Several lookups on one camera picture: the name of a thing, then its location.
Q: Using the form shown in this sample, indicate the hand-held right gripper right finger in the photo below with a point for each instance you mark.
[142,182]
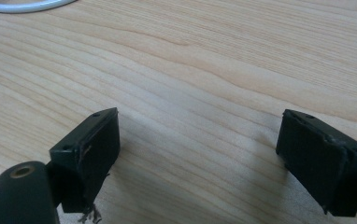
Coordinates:
[317,161]

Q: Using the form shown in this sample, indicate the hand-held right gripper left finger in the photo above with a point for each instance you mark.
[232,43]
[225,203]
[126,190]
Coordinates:
[88,155]

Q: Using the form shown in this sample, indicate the white plate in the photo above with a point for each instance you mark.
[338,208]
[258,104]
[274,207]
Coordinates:
[24,5]

